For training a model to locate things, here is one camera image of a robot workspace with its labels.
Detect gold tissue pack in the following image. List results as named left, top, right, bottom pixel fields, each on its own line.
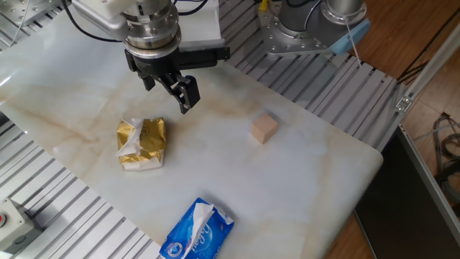
left=115, top=117, right=167, bottom=171

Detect aluminium frame bar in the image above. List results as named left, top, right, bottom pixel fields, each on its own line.
left=398, top=122, right=460, bottom=235

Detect perforated metal plate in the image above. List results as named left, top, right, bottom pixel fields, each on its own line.
left=0, top=0, right=69, bottom=28

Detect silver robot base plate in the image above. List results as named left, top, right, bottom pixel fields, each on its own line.
left=260, top=0, right=334, bottom=57

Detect black floor cables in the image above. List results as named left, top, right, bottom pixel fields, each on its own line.
left=397, top=9, right=460, bottom=82

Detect aluminium bar with corner bracket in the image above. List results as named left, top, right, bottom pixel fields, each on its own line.
left=394, top=24, right=460, bottom=113

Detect white drawer with black handle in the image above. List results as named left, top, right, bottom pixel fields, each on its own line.
left=174, top=0, right=231, bottom=70

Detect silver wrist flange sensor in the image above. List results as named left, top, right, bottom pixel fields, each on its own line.
left=121, top=0, right=183, bottom=60

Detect light wooden cube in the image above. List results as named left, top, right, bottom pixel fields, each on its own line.
left=250, top=113, right=280, bottom=145

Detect silver finned camera box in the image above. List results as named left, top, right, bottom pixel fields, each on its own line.
left=71, top=0, right=132, bottom=41

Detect blue tissue pack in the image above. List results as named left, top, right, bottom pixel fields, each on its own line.
left=159, top=196, right=235, bottom=259

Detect black side panel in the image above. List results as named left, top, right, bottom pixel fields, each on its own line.
left=354, top=125, right=460, bottom=259

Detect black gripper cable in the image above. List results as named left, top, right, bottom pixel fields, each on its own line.
left=60, top=0, right=209, bottom=43

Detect grey emergency stop box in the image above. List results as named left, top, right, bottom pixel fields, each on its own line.
left=0, top=196, right=35, bottom=253

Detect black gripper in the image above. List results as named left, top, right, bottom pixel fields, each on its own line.
left=124, top=46, right=201, bottom=115

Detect grey cable bundle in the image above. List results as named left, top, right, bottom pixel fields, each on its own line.
left=431, top=111, right=460, bottom=206

